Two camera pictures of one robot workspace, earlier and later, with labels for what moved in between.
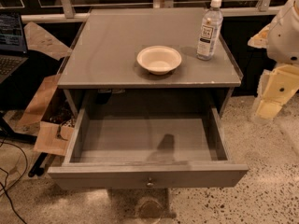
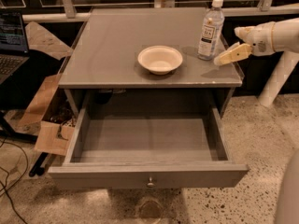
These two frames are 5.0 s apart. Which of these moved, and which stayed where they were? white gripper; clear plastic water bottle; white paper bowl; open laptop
Moved: white gripper
Stayed: clear plastic water bottle; open laptop; white paper bowl
